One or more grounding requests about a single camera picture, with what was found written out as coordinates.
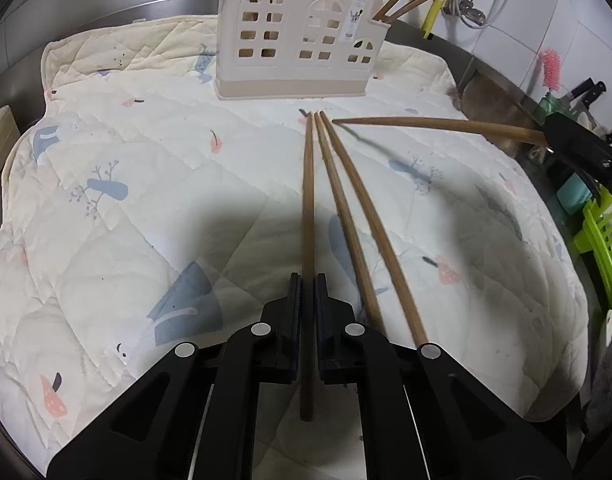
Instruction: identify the beige plastic utensil holder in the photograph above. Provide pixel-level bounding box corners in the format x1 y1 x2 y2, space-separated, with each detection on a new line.
215 0 387 102

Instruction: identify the black handled knife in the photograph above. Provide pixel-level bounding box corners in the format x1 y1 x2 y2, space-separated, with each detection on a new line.
561 77 609 111

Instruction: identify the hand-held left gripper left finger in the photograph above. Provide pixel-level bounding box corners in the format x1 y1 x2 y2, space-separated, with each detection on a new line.
46 272 303 480

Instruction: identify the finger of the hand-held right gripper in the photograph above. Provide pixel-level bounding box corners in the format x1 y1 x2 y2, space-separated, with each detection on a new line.
541 112 612 190

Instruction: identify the teal cup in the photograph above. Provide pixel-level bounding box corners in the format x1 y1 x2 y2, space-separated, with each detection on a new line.
556 169 600 217

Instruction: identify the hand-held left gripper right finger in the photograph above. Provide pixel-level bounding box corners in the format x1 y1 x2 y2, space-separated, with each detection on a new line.
313 274 574 480

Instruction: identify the green glass jar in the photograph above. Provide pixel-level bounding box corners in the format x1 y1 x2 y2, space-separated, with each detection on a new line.
536 91 567 127

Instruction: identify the metal angle valve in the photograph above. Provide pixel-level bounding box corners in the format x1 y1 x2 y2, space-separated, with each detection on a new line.
448 0 487 25

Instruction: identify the yellow hose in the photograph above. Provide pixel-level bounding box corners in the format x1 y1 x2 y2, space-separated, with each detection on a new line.
420 0 468 41

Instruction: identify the green plastic dish rack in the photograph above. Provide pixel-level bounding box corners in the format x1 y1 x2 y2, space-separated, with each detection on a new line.
573 199 612 326

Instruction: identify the pink bottle brush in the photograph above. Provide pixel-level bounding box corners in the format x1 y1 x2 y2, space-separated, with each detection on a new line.
538 49 563 92

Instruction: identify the white quilted printed mat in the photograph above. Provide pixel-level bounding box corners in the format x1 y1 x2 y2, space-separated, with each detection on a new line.
0 12 589 480

